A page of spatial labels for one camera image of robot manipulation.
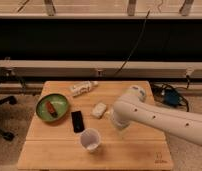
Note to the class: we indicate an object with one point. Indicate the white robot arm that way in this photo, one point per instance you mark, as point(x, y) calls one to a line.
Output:
point(131, 106)

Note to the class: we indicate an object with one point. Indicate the white sponge block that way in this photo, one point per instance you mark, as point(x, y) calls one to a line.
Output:
point(99, 110)

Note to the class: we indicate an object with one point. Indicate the black phone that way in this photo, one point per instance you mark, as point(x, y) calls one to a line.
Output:
point(77, 121)

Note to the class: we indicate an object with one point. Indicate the green plate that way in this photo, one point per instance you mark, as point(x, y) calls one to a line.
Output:
point(60, 103)

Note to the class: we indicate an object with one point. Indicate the brown food piece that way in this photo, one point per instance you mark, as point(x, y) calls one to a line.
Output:
point(51, 109)

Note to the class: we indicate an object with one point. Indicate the blue power box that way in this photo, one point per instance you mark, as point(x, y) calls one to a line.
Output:
point(171, 98)

